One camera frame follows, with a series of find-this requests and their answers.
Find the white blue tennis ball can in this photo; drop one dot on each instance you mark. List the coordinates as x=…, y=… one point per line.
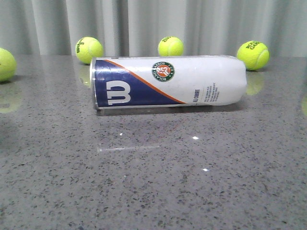
x=144, y=82

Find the middle tennis ball Roland Garros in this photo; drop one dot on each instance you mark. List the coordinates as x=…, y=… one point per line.
x=170, y=46

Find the tennis ball roland garros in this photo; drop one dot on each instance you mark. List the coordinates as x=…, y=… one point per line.
x=170, y=46
x=254, y=54

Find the tennis ball with Wilson print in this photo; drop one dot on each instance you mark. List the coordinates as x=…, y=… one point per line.
x=88, y=48

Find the right tennis ball Roland Garros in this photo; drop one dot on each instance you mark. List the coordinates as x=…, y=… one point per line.
x=254, y=54

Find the far left tennis ball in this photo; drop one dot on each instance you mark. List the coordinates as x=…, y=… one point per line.
x=8, y=65

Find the grey pleated curtain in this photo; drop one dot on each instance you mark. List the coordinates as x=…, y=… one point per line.
x=135, y=27

